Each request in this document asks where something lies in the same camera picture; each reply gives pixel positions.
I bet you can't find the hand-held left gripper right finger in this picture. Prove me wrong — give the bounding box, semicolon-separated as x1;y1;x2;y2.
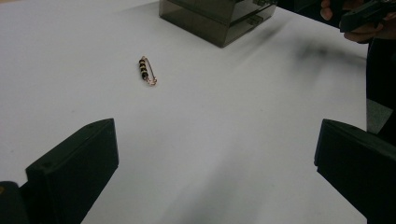
313;118;396;224

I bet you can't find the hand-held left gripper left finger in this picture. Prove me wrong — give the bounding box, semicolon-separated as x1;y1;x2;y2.
25;118;120;224

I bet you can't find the beaded gold safety pin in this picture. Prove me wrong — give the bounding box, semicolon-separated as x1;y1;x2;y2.
138;55;158;87

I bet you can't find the smoky clear drawer box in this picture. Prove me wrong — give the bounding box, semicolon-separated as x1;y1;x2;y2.
158;0;278;49

